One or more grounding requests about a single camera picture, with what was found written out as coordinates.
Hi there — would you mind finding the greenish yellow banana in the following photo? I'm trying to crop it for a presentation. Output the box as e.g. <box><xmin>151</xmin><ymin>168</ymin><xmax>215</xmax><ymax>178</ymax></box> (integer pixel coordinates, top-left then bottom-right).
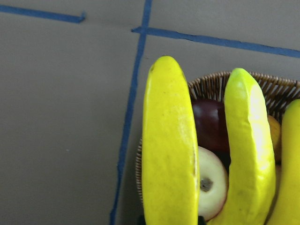
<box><xmin>207</xmin><ymin>68</ymin><xmax>276</xmax><ymax>225</ymax></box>

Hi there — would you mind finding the brown wicker basket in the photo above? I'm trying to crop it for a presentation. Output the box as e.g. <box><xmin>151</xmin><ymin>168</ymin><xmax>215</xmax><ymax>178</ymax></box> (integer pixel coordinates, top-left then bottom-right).
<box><xmin>135</xmin><ymin>71</ymin><xmax>300</xmax><ymax>207</ymax></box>

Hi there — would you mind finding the dark red apple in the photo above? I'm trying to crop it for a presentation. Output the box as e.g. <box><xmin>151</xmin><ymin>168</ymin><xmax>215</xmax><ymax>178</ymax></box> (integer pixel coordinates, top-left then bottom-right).
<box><xmin>192</xmin><ymin>98</ymin><xmax>230</xmax><ymax>153</ymax></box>

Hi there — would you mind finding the pink white peach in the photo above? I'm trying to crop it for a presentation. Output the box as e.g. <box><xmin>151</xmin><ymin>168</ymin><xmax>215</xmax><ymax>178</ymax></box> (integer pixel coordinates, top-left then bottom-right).
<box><xmin>198</xmin><ymin>146</ymin><xmax>229</xmax><ymax>221</ymax></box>

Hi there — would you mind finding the orange fruit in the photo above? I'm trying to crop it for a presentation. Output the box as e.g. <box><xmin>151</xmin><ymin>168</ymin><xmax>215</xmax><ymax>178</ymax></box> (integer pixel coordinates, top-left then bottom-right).
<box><xmin>268</xmin><ymin>115</ymin><xmax>282</xmax><ymax>164</ymax></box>

